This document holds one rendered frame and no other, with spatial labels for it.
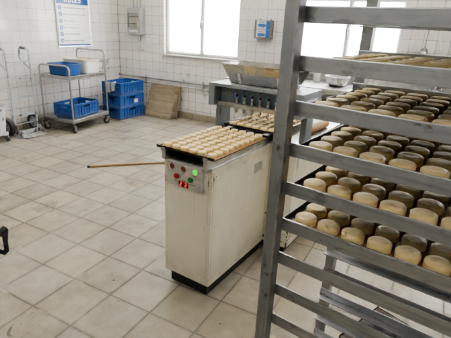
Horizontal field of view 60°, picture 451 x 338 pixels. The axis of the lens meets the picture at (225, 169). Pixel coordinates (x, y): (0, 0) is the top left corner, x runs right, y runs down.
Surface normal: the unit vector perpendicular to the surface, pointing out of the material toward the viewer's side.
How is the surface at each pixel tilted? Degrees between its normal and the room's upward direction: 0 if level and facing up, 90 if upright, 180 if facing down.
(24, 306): 0
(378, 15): 90
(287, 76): 90
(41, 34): 90
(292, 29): 90
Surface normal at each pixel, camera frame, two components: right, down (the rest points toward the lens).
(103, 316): 0.04, -0.94
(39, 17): 0.88, 0.20
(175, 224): -0.55, 0.27
